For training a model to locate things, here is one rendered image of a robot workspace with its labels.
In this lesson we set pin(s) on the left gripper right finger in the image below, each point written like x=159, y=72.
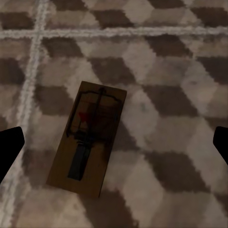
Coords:
x=220, y=140

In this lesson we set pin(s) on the mousetrap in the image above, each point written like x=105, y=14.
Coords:
x=82, y=157

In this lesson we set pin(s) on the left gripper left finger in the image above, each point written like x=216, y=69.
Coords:
x=11, y=142

